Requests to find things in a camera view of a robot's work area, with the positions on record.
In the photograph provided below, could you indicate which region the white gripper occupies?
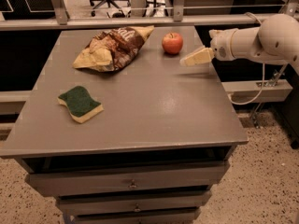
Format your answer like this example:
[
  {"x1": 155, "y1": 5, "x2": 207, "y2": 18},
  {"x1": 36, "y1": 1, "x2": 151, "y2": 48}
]
[{"x1": 180, "y1": 28, "x2": 238, "y2": 66}]

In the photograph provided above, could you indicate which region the red apple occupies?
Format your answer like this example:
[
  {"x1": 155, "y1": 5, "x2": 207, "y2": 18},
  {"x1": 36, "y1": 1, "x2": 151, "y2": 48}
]
[{"x1": 162, "y1": 33, "x2": 183, "y2": 55}]

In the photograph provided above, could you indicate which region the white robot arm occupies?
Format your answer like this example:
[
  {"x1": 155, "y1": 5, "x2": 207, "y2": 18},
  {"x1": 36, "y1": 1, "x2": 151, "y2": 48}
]
[{"x1": 180, "y1": 14, "x2": 299, "y2": 75}]

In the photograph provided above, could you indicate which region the green and yellow sponge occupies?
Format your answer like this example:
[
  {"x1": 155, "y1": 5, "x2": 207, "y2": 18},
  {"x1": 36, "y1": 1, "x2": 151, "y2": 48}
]
[{"x1": 58, "y1": 86, "x2": 104, "y2": 124}]

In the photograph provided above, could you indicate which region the brown crumpled chip bag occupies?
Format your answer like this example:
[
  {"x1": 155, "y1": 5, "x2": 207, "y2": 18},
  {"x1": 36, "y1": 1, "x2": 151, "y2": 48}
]
[{"x1": 73, "y1": 25, "x2": 154, "y2": 72}]

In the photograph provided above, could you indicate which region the grey drawer cabinet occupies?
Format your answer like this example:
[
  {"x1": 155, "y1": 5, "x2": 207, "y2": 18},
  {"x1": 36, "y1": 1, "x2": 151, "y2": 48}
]
[{"x1": 1, "y1": 27, "x2": 248, "y2": 224}]

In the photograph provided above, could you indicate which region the black office chair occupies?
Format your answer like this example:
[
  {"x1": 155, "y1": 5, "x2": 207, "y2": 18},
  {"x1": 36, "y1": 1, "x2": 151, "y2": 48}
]
[{"x1": 89, "y1": 0, "x2": 131, "y2": 17}]

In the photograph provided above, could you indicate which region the white cable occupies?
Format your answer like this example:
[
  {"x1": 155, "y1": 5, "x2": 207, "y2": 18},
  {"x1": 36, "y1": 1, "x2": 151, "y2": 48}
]
[{"x1": 229, "y1": 11, "x2": 266, "y2": 106}]

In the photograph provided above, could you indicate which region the metal railing frame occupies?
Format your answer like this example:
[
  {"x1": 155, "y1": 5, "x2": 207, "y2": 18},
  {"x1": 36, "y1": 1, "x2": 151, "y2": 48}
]
[{"x1": 0, "y1": 0, "x2": 298, "y2": 31}]

